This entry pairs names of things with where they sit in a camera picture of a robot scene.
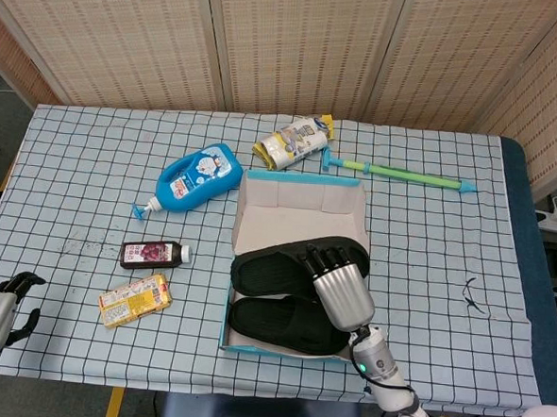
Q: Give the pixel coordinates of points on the rolled white yellow bag pack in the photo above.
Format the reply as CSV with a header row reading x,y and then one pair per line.
x,y
292,141

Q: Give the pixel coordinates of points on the blue detergent pump bottle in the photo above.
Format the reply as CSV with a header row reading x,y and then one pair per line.
x,y
195,180

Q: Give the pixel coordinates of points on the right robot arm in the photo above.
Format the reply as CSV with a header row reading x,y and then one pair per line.
x,y
382,366

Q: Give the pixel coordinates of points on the yellow snack package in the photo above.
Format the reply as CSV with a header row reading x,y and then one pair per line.
x,y
135,301

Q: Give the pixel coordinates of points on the checkered light blue tablecloth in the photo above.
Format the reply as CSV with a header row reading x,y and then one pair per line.
x,y
72,182

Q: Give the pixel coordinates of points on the dark juice bottle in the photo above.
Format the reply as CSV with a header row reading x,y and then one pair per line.
x,y
148,255

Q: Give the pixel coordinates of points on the blue cardboard shoe box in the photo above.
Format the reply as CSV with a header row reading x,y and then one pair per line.
x,y
297,219

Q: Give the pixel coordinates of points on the dark blue table pad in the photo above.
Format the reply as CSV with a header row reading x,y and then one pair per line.
x,y
521,185

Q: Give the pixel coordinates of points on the green blue water pump toy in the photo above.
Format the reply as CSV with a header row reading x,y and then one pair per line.
x,y
403,174

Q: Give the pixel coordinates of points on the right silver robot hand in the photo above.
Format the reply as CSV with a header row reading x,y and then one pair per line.
x,y
344,297

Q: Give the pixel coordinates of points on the black slipper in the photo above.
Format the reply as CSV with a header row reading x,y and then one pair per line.
x,y
271,321
265,274

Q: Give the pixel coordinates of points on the woven folding screen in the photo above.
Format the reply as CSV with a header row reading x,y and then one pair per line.
x,y
293,44

